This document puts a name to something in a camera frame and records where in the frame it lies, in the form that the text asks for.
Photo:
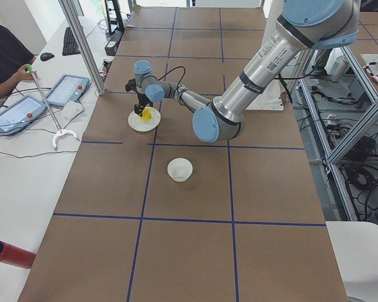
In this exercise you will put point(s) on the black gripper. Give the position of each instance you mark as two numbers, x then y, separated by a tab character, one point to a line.
141	100

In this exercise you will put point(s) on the yellow lemon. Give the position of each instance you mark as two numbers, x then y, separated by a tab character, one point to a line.
146	115

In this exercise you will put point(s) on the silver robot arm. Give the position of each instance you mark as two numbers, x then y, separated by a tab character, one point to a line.
300	26

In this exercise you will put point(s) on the white plate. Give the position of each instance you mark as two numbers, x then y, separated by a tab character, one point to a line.
136	123

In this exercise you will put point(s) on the white bowl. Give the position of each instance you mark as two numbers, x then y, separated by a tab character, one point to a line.
180	169

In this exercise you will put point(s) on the black box device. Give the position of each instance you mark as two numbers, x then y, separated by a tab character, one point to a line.
112	45

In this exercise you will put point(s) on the white cloth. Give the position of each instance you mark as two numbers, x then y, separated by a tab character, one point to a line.
71	110

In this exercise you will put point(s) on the far blue teach pendant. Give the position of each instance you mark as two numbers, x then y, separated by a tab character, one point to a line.
67	88

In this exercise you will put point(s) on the blue teach pendant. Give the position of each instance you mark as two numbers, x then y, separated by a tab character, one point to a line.
67	88
20	114

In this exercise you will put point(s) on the pink grabber stick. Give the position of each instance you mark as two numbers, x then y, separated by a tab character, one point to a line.
60	131

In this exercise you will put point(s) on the black keyboard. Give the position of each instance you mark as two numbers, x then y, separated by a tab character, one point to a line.
70	46

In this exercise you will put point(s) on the black computer mouse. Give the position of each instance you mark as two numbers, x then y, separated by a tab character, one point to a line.
46	56

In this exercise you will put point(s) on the near blue teach pendant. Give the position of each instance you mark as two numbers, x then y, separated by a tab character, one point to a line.
20	114

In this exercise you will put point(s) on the person in black shirt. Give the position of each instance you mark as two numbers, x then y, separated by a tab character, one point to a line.
13	58

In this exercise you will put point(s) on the red cylinder bottle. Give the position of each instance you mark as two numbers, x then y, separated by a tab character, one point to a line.
15	256

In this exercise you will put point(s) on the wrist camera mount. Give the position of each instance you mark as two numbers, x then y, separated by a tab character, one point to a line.
131	86

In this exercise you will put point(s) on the aluminium frame post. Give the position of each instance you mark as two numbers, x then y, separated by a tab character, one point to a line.
73	20

